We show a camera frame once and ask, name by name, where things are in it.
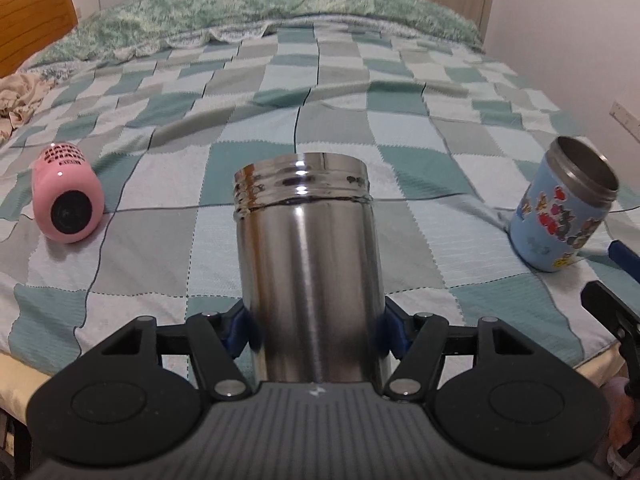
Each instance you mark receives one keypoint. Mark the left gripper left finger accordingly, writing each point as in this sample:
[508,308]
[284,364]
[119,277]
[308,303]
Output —
[216,340]

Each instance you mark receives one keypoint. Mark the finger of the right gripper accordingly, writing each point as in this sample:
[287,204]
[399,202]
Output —
[625,258]

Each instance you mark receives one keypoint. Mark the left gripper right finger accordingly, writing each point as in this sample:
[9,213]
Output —
[418,342]

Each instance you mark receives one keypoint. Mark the stainless steel cup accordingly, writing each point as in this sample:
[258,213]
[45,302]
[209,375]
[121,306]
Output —
[310,267]

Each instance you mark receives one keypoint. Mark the blue cartoon sticker cup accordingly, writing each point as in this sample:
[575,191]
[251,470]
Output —
[571,193]

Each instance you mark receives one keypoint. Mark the pink cup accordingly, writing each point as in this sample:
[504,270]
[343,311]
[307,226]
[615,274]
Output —
[67,195]

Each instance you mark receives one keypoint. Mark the checkered green blanket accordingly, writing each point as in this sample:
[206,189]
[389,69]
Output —
[117,197]

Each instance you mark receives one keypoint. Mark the beige peach print garment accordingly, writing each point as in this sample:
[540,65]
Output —
[20,96]

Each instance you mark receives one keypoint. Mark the green floral duvet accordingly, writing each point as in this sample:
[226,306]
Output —
[138,22]

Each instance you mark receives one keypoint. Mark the wooden headboard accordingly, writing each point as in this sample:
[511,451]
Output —
[28,26]

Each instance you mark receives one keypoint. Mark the white wall socket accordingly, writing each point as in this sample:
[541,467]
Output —
[626,119]

